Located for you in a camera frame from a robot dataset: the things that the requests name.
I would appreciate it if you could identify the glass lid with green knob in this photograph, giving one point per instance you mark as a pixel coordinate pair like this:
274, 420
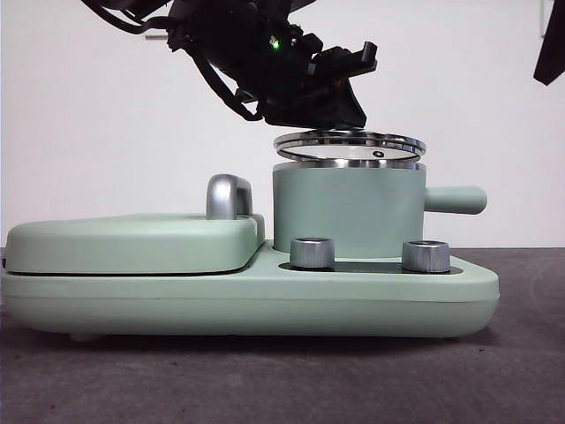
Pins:
344, 152

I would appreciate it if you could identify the green hinged griddle cover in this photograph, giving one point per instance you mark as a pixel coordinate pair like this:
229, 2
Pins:
132, 243

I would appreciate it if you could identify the silver control knob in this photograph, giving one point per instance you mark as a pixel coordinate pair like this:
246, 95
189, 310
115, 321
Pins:
426, 256
311, 254

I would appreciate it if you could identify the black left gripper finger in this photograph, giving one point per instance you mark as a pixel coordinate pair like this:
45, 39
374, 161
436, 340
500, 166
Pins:
340, 110

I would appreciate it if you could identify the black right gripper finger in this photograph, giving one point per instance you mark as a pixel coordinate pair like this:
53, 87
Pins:
552, 44

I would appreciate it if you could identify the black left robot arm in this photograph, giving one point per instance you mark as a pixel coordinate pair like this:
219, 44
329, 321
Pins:
247, 53

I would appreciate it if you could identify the green breakfast machine base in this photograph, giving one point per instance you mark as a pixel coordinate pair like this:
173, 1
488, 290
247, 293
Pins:
265, 305

